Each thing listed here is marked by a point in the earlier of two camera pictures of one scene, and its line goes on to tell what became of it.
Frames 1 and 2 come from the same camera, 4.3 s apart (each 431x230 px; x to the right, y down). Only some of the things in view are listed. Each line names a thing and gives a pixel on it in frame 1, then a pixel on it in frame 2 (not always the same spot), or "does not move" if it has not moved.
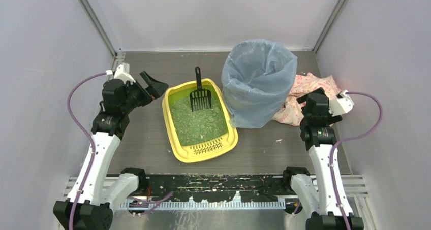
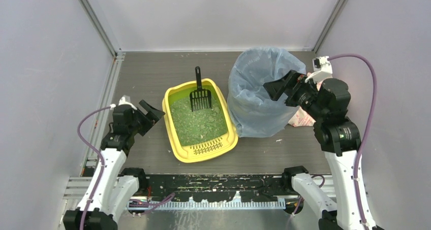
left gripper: x=142 y=89 to x=142 y=117
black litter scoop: x=201 y=99 does not move
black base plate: x=218 y=188 does not move
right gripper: x=304 y=99 to x=291 y=90
